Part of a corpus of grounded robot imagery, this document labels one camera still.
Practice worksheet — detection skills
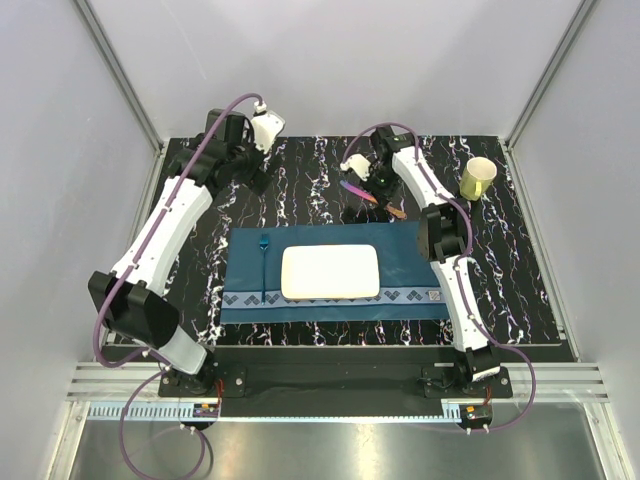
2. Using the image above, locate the grey cable duct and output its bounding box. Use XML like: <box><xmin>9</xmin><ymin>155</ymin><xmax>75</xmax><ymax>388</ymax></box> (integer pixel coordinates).
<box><xmin>87</xmin><ymin>402</ymin><xmax>496</xmax><ymax>421</ymax></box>

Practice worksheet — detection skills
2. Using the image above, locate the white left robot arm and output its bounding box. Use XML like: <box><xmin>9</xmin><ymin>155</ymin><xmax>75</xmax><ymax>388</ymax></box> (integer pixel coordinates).
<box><xmin>88</xmin><ymin>103</ymin><xmax>285</xmax><ymax>396</ymax></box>

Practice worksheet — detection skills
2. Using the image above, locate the aluminium front rail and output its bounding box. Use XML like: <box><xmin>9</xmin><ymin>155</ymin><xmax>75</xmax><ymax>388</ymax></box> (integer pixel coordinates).
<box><xmin>67</xmin><ymin>362</ymin><xmax>609</xmax><ymax>403</ymax></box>

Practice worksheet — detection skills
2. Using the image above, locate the right aluminium frame post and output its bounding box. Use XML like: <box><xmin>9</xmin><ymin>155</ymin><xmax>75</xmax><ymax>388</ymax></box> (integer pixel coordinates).
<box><xmin>505</xmin><ymin>0</ymin><xmax>599</xmax><ymax>147</ymax></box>

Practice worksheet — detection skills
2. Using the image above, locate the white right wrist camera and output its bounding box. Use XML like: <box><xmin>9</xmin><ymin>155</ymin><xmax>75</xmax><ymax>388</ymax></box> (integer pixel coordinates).
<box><xmin>340</xmin><ymin>154</ymin><xmax>371</xmax><ymax>181</ymax></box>

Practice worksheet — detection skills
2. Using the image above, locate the blue patterned cloth placemat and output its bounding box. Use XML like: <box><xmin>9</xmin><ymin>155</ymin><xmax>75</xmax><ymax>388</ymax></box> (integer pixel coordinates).
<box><xmin>220</xmin><ymin>222</ymin><xmax>449</xmax><ymax>324</ymax></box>

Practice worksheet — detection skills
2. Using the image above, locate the left aluminium frame post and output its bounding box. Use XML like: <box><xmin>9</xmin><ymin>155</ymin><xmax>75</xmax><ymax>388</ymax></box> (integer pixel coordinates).
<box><xmin>70</xmin><ymin>0</ymin><xmax>164</xmax><ymax>153</ymax></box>

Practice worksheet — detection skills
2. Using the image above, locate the white rectangular plate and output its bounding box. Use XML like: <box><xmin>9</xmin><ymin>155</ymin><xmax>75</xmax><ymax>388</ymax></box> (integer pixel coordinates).
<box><xmin>281</xmin><ymin>244</ymin><xmax>381</xmax><ymax>300</ymax></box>

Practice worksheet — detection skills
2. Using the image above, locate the pink orange knife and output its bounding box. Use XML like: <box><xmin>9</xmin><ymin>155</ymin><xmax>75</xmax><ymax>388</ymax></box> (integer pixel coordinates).
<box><xmin>340</xmin><ymin>180</ymin><xmax>407</xmax><ymax>220</ymax></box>

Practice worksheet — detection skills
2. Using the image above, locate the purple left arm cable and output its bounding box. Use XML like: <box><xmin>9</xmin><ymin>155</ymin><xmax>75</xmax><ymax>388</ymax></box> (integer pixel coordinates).
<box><xmin>92</xmin><ymin>92</ymin><xmax>266</xmax><ymax>476</ymax></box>

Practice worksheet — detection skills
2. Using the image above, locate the yellow mug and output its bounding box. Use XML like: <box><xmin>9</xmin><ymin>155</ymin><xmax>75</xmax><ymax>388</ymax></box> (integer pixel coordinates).
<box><xmin>459</xmin><ymin>157</ymin><xmax>498</xmax><ymax>201</ymax></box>

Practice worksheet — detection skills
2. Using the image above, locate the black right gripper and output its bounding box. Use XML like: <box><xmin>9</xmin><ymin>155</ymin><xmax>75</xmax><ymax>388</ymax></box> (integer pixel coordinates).
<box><xmin>358</xmin><ymin>166</ymin><xmax>398</xmax><ymax>209</ymax></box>

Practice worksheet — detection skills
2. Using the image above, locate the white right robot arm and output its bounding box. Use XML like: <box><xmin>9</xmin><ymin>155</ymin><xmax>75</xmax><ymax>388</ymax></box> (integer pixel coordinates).
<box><xmin>362</xmin><ymin>123</ymin><xmax>500</xmax><ymax>397</ymax></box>

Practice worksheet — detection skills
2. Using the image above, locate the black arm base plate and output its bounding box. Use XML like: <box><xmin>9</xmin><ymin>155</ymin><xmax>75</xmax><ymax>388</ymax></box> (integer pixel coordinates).
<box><xmin>159</xmin><ymin>346</ymin><xmax>513</xmax><ymax>400</ymax></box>

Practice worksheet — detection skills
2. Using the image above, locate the aluminium frame post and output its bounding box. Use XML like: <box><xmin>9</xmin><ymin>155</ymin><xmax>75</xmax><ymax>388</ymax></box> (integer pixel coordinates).
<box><xmin>70</xmin><ymin>0</ymin><xmax>164</xmax><ymax>153</ymax></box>
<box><xmin>505</xmin><ymin>0</ymin><xmax>599</xmax><ymax>147</ymax></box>

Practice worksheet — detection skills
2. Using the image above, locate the blue small fork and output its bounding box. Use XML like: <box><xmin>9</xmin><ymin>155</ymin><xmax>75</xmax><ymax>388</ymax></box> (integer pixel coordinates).
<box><xmin>259</xmin><ymin>234</ymin><xmax>270</xmax><ymax>305</ymax></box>

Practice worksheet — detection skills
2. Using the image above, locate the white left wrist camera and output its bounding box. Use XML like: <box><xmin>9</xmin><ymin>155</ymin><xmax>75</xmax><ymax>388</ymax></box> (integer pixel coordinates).
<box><xmin>250</xmin><ymin>100</ymin><xmax>286</xmax><ymax>153</ymax></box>

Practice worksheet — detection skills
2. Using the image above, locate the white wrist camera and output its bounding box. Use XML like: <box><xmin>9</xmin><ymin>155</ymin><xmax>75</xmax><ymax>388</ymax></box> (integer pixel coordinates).
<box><xmin>250</xmin><ymin>100</ymin><xmax>286</xmax><ymax>153</ymax></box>
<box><xmin>340</xmin><ymin>154</ymin><xmax>371</xmax><ymax>181</ymax></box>

